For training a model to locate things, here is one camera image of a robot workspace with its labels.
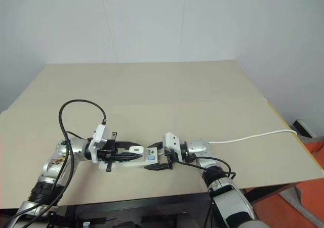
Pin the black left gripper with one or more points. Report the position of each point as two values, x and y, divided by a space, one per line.
111 149

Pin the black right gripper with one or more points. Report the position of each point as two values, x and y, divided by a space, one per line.
170 156

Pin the white charger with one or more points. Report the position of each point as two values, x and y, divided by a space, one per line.
136 149

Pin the white power strip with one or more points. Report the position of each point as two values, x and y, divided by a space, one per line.
144 162

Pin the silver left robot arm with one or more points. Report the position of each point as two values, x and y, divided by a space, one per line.
74 147

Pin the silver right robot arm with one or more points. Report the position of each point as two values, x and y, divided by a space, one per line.
200 147

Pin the black and white box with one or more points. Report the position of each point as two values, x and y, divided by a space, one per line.
303 127

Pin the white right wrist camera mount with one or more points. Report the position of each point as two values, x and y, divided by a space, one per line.
172 139

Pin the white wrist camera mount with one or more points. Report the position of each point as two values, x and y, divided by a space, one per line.
172 139
101 134

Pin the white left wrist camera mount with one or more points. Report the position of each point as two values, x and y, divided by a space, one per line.
101 134

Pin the black table frame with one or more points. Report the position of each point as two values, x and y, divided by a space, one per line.
139 204

